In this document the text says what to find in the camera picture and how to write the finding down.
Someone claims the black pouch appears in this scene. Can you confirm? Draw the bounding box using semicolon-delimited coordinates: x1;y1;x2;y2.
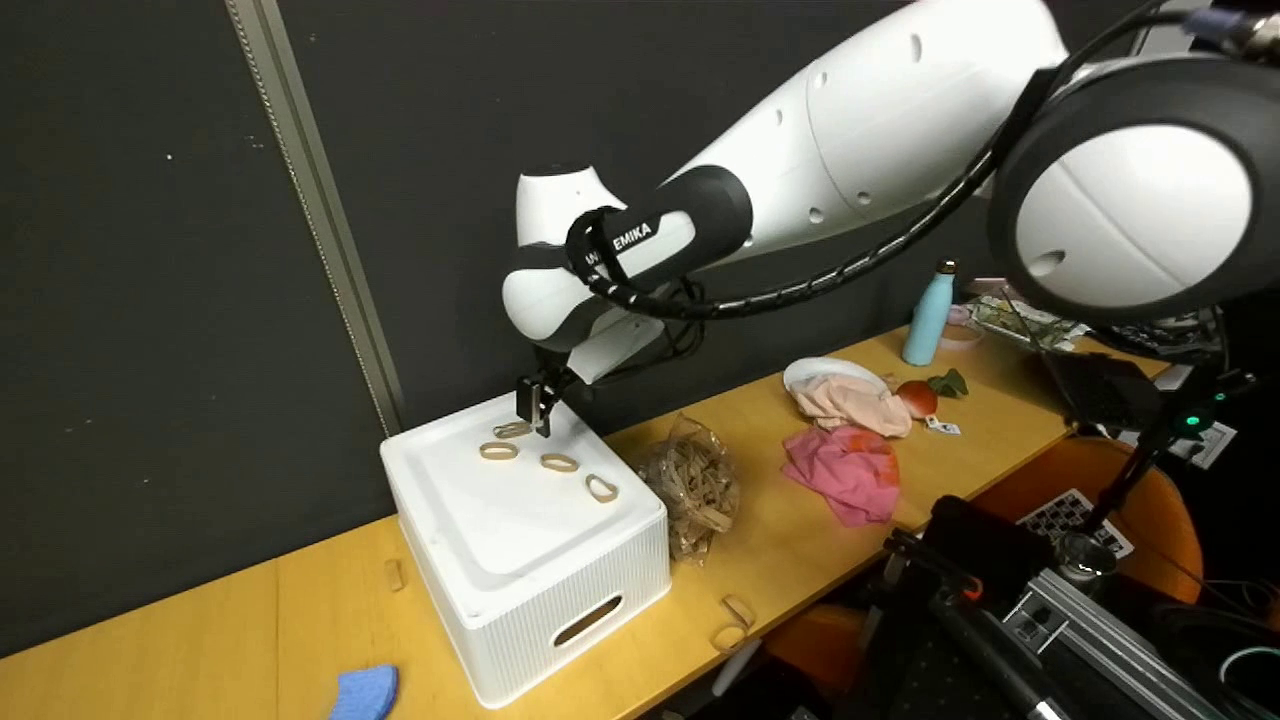
1036;350;1164;433

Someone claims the small blue object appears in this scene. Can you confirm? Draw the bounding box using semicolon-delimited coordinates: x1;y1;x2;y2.
329;662;404;720

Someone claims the magenta cloth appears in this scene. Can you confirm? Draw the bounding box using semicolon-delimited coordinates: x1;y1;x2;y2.
779;420;903;529

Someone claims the pale pink cloth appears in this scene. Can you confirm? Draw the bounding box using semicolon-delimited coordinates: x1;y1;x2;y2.
797;372;921;439

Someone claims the black clamp with red handle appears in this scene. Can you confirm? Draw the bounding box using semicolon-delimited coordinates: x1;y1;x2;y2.
885;491;1060;632

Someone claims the printed package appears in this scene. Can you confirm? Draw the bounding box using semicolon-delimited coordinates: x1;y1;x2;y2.
963;273;1084;351

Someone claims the orange chair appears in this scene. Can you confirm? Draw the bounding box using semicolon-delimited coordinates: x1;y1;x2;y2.
763;604;870;697
975;433;1212;613

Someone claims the red toy with green top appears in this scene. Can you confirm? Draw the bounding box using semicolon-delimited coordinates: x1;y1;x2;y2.
886;368;970;424

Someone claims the white storage container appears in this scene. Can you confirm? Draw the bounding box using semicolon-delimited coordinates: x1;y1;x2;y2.
377;397;674;713

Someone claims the grey wall trim strip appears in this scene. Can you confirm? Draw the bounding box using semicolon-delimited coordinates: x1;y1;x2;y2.
218;0;413;436

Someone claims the aluminium profile rail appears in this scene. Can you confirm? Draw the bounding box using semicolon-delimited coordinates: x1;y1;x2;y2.
995;564;1243;720

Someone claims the black white checkerboard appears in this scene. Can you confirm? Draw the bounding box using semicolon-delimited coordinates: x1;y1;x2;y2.
1014;483;1134;564

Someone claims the brown crumpled object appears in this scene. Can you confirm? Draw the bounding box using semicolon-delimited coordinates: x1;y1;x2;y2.
632;415;742;564

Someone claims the light blue bottle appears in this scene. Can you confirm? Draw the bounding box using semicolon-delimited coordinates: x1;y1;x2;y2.
901;255;958;372

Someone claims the white paper tag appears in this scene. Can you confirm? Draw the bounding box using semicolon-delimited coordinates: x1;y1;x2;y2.
1172;415;1243;472

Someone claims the black stand with green light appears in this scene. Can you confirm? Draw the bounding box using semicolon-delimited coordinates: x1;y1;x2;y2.
1064;351;1265;591

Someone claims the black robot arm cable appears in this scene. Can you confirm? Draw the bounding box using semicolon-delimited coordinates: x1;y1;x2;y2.
558;0;1280;323

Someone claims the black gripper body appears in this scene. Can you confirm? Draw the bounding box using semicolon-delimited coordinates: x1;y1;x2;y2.
514;350;595;415

